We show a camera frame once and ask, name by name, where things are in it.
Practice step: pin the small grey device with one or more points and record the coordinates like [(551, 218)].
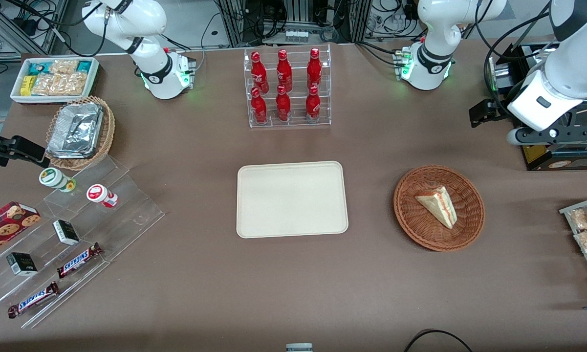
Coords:
[(299, 348)]

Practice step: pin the clear acrylic step shelf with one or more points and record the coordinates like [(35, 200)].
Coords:
[(127, 215)]

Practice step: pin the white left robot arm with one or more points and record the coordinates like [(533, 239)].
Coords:
[(432, 29)]

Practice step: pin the clear acrylic bottle rack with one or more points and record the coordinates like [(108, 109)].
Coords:
[(289, 124)]

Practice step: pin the wrapped triangle sandwich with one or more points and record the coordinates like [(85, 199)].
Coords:
[(440, 205)]

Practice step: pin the cream plastic tray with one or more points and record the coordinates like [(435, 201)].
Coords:
[(292, 199)]

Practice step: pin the Snickers chocolate bar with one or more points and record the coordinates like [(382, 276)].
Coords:
[(33, 299), (78, 260)]

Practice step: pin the dark brown wicker basket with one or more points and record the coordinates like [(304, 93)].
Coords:
[(415, 225)]

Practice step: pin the red lid yogurt cup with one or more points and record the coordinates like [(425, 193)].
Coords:
[(98, 193)]

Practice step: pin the teal snack pack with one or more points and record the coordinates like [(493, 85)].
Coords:
[(39, 68), (84, 66)]

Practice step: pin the red plaid cookie box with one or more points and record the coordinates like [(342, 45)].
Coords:
[(5, 225)]

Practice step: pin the silver foil packets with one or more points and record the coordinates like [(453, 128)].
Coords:
[(76, 129)]

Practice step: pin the light tan wicker basket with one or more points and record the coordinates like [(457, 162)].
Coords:
[(108, 129)]

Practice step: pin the yellow snack pack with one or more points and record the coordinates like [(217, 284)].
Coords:
[(26, 86)]

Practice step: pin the red cola bottle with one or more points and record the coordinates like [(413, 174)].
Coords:
[(313, 104), (259, 73), (259, 108), (284, 72), (314, 71), (283, 105)]

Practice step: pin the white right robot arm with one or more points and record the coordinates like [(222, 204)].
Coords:
[(127, 19)]

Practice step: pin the white snack bin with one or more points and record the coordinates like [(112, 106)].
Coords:
[(54, 99)]

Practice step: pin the green lid yogurt cup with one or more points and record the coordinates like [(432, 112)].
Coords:
[(53, 178)]

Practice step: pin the small black carton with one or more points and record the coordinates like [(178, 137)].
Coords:
[(21, 264), (66, 232)]

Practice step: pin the aluminium frame rack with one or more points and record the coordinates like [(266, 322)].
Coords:
[(298, 17)]

